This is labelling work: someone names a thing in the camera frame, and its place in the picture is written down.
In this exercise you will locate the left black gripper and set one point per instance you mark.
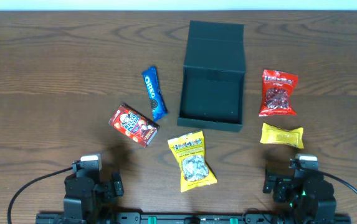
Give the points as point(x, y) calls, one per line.
point(116, 185)

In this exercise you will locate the yellow Hacks candy bag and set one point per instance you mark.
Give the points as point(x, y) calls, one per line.
point(189, 152)

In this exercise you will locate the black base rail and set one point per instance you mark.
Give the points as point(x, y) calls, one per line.
point(137, 218)

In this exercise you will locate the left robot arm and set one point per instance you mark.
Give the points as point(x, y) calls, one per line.
point(86, 209)

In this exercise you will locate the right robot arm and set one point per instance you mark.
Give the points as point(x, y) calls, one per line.
point(309, 195)

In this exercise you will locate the small yellow snack packet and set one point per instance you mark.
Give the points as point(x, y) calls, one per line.
point(274, 135)

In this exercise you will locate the blue Oreo cookie pack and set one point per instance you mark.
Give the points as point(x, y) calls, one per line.
point(158, 107)

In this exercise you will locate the red Hacks candy bag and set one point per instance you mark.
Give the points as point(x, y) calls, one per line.
point(277, 88)

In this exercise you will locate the black open gift box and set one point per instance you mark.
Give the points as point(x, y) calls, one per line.
point(213, 77)

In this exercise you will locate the red Hello Panda box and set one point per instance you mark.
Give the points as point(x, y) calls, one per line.
point(134, 125)

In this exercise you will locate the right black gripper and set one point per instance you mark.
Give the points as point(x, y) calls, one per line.
point(270, 183)

